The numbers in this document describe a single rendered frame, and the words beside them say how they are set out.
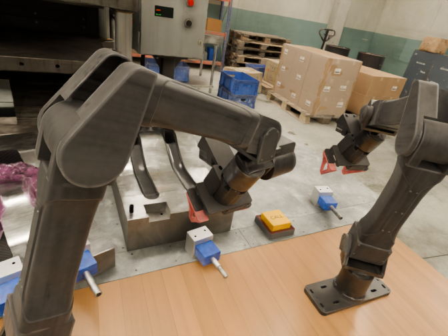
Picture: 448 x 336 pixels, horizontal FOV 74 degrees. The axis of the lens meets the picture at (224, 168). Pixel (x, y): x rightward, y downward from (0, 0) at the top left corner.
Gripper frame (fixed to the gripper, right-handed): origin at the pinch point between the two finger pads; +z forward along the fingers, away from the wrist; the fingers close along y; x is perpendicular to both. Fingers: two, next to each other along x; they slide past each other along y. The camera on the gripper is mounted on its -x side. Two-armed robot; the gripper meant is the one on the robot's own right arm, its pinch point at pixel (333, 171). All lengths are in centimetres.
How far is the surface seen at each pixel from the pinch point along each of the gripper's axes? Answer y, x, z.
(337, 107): -221, -231, 207
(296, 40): -322, -589, 348
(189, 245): 45.4, 20.2, -0.1
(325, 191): 0.1, 3.6, 6.1
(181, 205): 47.0, 11.2, -2.4
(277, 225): 21.9, 15.8, 1.2
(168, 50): 45, -75, 22
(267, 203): 18.2, 5.3, 11.4
